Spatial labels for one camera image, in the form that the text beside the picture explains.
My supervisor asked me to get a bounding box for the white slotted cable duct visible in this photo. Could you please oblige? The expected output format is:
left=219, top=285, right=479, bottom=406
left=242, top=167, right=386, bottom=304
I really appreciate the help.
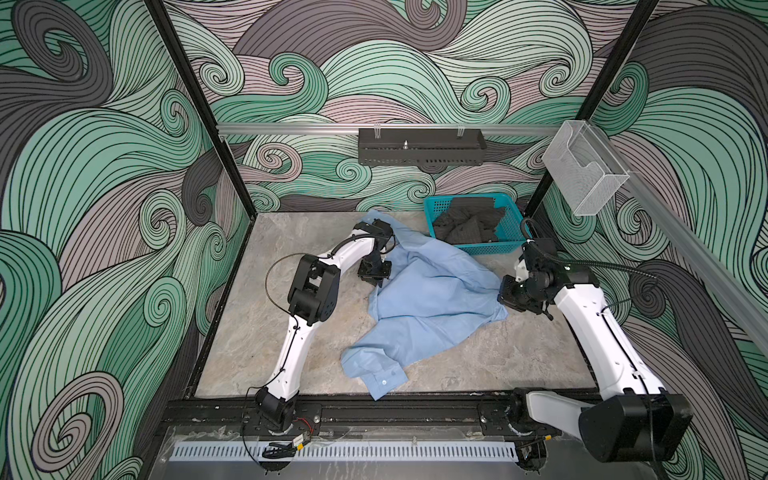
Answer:
left=169, top=440, right=518, bottom=463

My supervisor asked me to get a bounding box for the aluminium rail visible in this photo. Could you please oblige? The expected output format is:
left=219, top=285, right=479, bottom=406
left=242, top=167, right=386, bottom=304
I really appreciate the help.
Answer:
left=216, top=122, right=560, bottom=137
left=597, top=131, right=767, bottom=352

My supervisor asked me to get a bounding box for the right aluminium rail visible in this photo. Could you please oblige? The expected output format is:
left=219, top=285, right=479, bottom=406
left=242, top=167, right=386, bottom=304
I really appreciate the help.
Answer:
left=597, top=131, right=767, bottom=352

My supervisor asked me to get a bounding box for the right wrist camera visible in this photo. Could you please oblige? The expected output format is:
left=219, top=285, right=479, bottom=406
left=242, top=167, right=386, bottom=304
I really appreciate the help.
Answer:
left=515, top=259, right=529, bottom=283

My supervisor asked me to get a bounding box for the back aluminium rail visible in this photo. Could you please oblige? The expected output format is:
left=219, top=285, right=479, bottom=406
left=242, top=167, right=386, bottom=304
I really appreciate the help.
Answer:
left=216, top=122, right=560, bottom=137

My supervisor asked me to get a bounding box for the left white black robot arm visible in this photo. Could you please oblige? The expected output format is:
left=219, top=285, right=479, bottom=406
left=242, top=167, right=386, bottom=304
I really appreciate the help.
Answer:
left=255, top=219, right=397, bottom=431

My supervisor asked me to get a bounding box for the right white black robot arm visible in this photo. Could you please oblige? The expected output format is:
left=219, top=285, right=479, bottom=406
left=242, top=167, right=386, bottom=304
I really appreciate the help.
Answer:
left=498, top=239, right=693, bottom=463

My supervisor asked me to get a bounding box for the black perforated wall tray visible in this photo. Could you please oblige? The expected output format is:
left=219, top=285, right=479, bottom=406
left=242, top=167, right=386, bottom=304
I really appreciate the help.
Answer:
left=357, top=127, right=488, bottom=173

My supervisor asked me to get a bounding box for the teal plastic basket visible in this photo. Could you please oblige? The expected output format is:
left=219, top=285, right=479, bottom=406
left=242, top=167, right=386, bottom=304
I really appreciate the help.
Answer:
left=423, top=193, right=525, bottom=255

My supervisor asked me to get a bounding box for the light blue long sleeve shirt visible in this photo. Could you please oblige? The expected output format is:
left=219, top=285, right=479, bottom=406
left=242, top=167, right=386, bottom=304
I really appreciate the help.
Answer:
left=341, top=210, right=508, bottom=400

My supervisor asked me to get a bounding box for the clear plastic wall bin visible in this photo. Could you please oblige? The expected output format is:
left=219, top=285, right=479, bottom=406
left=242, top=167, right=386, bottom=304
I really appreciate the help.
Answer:
left=542, top=120, right=629, bottom=217

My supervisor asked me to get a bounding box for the red black wire bundle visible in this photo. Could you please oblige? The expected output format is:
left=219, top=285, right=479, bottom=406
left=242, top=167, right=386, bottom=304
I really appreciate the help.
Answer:
left=261, top=419, right=316, bottom=461

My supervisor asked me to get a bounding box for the dark grey shirt in basket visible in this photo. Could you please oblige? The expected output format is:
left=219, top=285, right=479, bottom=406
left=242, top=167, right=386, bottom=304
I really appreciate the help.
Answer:
left=431, top=197, right=506, bottom=246

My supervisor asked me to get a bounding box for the black front mounting rail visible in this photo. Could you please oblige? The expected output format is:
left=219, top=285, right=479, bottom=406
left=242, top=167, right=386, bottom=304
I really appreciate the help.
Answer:
left=157, top=391, right=637, bottom=439

